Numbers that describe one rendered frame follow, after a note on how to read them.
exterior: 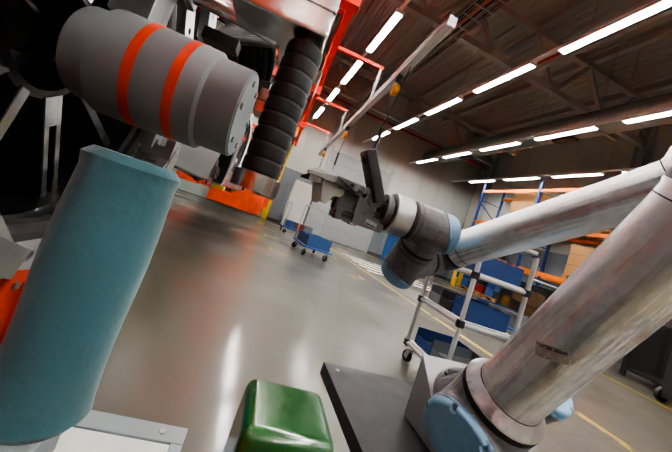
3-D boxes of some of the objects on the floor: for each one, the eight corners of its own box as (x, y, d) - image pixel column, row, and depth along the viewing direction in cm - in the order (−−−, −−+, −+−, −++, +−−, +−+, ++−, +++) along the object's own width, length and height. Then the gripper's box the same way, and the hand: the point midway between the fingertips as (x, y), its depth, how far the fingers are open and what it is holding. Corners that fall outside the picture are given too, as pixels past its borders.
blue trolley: (289, 245, 671) (304, 203, 678) (318, 254, 688) (332, 213, 695) (296, 253, 571) (314, 205, 578) (329, 264, 588) (346, 216, 595)
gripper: (396, 239, 58) (296, 203, 54) (366, 228, 77) (290, 201, 73) (411, 196, 58) (313, 157, 54) (377, 196, 77) (302, 167, 74)
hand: (304, 169), depth 64 cm, fingers open, 14 cm apart
